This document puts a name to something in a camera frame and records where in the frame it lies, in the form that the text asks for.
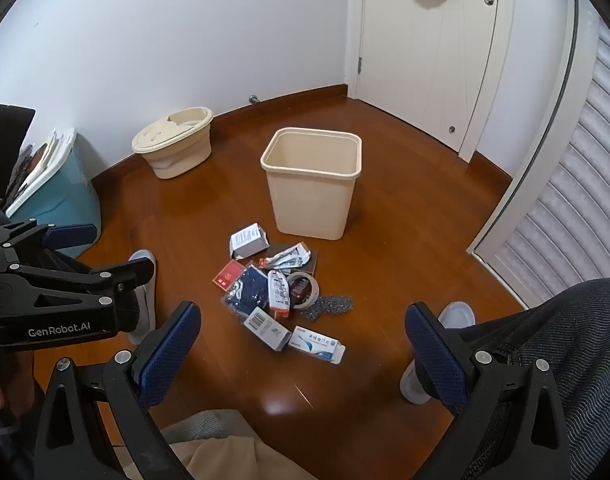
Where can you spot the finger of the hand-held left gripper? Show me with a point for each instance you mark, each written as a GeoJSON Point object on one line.
{"type": "Point", "coordinates": [70, 235]}
{"type": "Point", "coordinates": [135, 272]}

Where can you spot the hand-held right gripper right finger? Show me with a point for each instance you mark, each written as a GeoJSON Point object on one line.
{"type": "Point", "coordinates": [435, 355]}

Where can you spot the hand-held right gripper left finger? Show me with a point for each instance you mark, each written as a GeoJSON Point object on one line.
{"type": "Point", "coordinates": [170, 355]}

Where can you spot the red packet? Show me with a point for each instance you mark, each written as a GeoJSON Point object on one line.
{"type": "Point", "coordinates": [229, 276]}

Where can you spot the white carton box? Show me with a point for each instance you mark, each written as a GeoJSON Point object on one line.
{"type": "Point", "coordinates": [249, 240]}

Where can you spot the white orange pouch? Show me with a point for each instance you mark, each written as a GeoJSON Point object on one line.
{"type": "Point", "coordinates": [279, 292]}

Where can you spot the tape roll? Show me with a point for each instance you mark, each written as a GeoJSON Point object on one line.
{"type": "Point", "coordinates": [310, 290]}

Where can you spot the beige plastic trash bin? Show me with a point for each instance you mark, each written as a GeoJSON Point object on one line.
{"type": "Point", "coordinates": [310, 200]}

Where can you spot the white left slipper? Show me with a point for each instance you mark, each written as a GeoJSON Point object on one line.
{"type": "Point", "coordinates": [146, 305]}

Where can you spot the white slipper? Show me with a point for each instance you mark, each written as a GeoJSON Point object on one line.
{"type": "Point", "coordinates": [146, 305]}
{"type": "Point", "coordinates": [457, 312]}

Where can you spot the teal storage box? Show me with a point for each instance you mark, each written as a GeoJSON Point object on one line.
{"type": "Point", "coordinates": [65, 195]}

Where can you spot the white right slipper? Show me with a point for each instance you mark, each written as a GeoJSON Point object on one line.
{"type": "Point", "coordinates": [457, 312]}

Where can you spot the stack of papers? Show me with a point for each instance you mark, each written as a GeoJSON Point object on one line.
{"type": "Point", "coordinates": [45, 160]}

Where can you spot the navy patterned plastic bag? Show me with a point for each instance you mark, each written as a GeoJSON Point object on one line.
{"type": "Point", "coordinates": [247, 292]}

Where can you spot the white barcode box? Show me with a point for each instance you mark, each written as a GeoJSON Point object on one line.
{"type": "Point", "coordinates": [267, 329]}

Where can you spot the grey steel wool scrubber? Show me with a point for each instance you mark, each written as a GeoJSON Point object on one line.
{"type": "Point", "coordinates": [330, 306]}

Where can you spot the white blue medicine box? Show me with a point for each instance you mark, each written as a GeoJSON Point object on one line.
{"type": "Point", "coordinates": [317, 344]}

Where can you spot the beige cloth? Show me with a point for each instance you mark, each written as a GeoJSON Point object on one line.
{"type": "Point", "coordinates": [235, 460]}

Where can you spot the beige folding bucket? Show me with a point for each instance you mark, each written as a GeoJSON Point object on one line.
{"type": "Point", "coordinates": [177, 150]}

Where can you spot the person's right leg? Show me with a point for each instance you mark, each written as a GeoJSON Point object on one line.
{"type": "Point", "coordinates": [575, 340]}

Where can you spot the silver foil wrapper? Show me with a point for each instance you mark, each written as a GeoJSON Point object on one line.
{"type": "Point", "coordinates": [285, 257]}

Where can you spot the white louvered closet door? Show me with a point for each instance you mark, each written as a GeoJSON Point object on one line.
{"type": "Point", "coordinates": [575, 175]}

